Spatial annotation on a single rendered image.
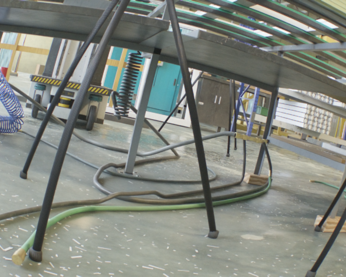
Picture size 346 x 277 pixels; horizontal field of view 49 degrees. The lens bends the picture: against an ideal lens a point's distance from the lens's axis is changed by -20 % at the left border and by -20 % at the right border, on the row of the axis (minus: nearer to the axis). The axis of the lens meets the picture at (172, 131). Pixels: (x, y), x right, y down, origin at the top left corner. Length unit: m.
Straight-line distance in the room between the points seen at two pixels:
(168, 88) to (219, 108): 0.74
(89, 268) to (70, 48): 2.78
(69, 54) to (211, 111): 3.21
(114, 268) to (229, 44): 0.81
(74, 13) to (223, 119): 5.15
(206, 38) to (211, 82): 4.88
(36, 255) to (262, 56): 0.98
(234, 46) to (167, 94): 4.99
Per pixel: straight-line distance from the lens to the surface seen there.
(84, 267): 0.86
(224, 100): 6.29
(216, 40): 1.36
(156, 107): 6.33
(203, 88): 6.20
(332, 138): 7.28
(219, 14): 2.16
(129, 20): 1.30
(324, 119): 6.83
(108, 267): 0.89
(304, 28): 2.09
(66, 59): 3.48
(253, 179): 2.50
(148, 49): 1.94
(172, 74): 6.35
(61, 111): 3.15
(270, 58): 1.43
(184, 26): 6.35
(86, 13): 1.30
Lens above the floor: 0.37
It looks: 4 degrees down
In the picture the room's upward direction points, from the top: 13 degrees clockwise
